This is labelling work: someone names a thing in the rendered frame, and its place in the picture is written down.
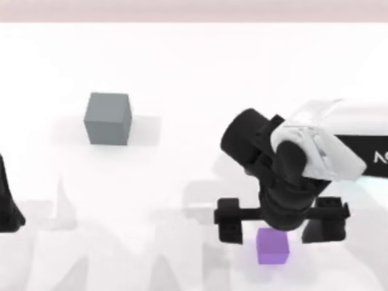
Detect grey cube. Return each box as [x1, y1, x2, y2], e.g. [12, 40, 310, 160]
[83, 92, 133, 146]

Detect small purple cube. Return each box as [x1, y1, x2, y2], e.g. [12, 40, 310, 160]
[256, 228, 290, 266]

